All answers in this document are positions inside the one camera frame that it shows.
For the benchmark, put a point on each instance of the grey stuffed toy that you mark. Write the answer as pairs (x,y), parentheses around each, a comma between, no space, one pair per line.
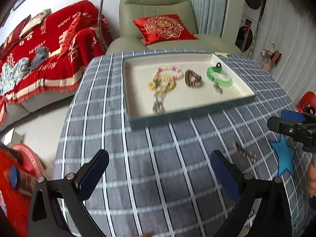
(41,54)

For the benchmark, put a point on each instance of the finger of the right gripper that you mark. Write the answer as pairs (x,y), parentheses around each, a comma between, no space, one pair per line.
(293,116)
(282,126)

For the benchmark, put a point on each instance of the grey plaid tablecloth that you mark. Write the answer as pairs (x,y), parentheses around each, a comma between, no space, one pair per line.
(159,179)

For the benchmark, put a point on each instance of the light blue curtain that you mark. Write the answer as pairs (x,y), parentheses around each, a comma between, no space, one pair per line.
(209,16)

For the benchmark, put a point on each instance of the yellow star sticker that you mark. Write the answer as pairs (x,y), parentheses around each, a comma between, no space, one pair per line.
(225,55)

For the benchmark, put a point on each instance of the blue star sticker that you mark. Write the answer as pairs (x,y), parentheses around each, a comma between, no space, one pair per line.
(285,156)

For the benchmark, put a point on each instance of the red wedding blanket sofa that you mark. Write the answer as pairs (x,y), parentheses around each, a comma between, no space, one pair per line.
(72,35)

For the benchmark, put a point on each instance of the green recliner armchair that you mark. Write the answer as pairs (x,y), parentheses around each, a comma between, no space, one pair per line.
(131,38)

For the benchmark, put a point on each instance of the red embroidered cushion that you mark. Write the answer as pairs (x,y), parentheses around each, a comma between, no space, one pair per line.
(161,28)

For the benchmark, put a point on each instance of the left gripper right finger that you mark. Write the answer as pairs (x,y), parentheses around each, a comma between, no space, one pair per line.
(228,175)

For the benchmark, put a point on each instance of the white jewelry tray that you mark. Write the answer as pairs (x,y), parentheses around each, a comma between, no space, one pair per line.
(183,102)

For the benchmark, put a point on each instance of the person's right hand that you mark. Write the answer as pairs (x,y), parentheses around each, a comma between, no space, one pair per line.
(312,180)

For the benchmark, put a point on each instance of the green plastic bangle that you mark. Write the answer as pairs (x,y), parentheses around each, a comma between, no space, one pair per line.
(218,76)

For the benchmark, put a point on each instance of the red gift box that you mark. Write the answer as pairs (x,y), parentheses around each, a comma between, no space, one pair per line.
(307,104)

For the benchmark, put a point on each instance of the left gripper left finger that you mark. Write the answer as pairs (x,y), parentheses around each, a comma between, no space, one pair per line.
(90,173)

